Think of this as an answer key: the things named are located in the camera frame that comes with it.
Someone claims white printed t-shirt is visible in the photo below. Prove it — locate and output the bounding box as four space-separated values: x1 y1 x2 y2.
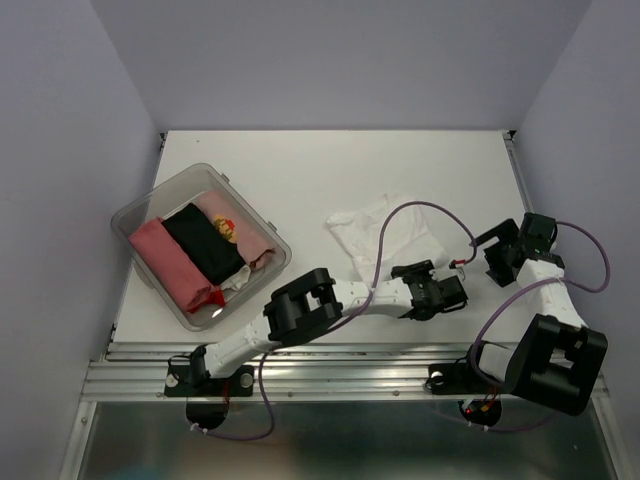
326 194 449 284

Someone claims clear plastic storage bin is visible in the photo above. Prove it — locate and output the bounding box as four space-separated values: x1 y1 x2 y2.
111 163 292 332

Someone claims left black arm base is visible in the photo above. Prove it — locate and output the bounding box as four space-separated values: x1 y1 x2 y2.
163 352 255 399

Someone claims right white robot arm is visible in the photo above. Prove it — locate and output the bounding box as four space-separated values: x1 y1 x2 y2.
460 213 608 416

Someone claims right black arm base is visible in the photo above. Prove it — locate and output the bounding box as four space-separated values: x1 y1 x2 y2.
425 341 515 395

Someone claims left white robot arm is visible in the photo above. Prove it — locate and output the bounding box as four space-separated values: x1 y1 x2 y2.
186 261 468 394

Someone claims rolled pink printed t-shirt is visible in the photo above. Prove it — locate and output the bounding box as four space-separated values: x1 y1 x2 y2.
196 191 275 271

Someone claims rolled white t-shirt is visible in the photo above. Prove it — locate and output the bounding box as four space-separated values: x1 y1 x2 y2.
220 265 252 292

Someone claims rolled black t-shirt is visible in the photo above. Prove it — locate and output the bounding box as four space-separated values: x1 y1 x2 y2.
161 203 245 286

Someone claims rolled red t-shirt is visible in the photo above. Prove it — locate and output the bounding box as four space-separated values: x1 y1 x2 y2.
128 218 213 311

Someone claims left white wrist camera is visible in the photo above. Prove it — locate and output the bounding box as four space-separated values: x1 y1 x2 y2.
449 260 466 281

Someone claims aluminium mounting rail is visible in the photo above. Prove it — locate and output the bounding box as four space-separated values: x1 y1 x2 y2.
84 341 610 402

